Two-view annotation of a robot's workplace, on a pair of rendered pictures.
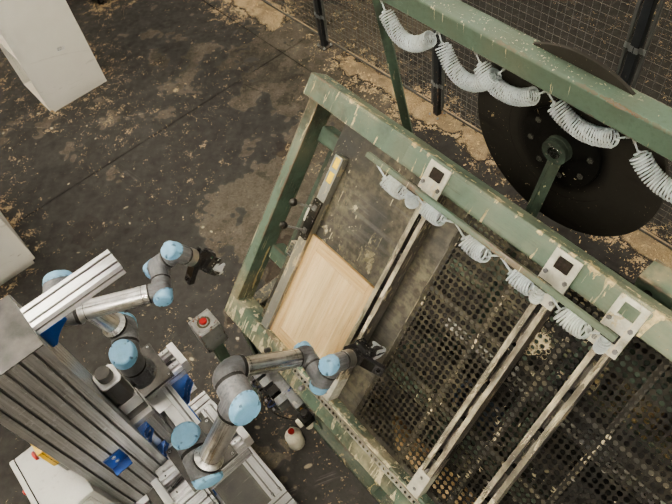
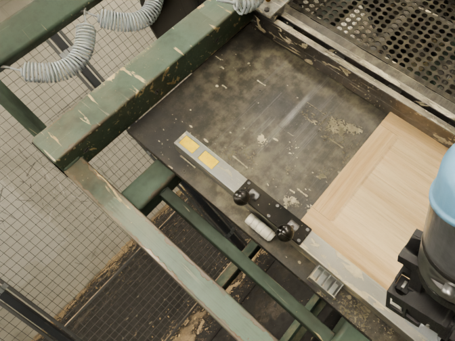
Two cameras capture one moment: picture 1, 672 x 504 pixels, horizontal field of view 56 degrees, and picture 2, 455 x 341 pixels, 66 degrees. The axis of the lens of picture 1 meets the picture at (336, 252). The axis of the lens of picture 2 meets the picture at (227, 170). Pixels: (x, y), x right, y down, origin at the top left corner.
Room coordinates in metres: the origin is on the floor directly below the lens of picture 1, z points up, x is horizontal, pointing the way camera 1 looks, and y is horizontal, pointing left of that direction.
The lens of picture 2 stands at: (1.64, 0.82, 1.85)
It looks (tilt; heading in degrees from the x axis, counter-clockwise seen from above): 21 degrees down; 283
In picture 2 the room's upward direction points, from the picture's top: 39 degrees counter-clockwise
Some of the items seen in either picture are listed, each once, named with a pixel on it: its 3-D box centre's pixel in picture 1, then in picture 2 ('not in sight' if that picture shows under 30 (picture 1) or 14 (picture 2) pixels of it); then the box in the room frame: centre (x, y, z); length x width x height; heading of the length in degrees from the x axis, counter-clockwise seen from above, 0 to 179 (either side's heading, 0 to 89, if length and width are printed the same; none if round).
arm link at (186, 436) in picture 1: (189, 440); not in sight; (0.96, 0.71, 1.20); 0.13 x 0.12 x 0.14; 22
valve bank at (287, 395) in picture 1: (276, 393); not in sight; (1.31, 0.42, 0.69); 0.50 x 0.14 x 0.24; 31
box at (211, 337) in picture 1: (208, 330); not in sight; (1.65, 0.71, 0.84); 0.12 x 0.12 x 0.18; 31
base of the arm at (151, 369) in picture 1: (136, 369); not in sight; (1.38, 0.98, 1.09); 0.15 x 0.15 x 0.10
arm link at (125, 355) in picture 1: (126, 356); not in sight; (1.39, 0.98, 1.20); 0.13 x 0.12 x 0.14; 7
